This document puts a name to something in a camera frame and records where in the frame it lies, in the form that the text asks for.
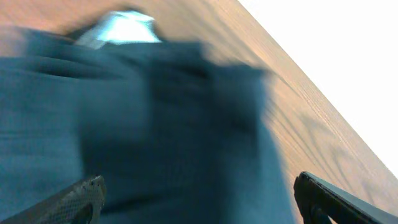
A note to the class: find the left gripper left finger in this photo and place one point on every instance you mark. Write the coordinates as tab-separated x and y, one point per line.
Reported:
80	203

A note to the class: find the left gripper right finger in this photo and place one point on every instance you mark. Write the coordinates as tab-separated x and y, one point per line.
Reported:
321	202

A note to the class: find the navy shorts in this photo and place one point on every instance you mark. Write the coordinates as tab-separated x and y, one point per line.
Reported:
180	139
57	95

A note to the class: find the folded navy shorts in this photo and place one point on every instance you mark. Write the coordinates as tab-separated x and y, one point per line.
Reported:
57	95

